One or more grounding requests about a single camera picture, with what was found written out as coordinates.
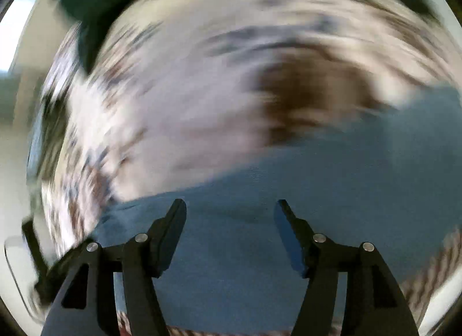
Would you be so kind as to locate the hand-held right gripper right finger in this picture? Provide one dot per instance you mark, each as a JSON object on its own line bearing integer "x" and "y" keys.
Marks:
{"x": 288, "y": 238}

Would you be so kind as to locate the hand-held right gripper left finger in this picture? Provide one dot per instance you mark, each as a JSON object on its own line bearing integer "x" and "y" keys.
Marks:
{"x": 172, "y": 235}

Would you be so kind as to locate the blue pants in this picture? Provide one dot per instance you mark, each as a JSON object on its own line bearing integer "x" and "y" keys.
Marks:
{"x": 325, "y": 162}

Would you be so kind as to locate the printed blanket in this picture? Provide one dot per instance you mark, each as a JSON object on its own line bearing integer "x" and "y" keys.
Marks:
{"x": 202, "y": 79}

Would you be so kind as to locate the dark green cloth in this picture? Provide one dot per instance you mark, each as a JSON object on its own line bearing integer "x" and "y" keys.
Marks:
{"x": 94, "y": 0}

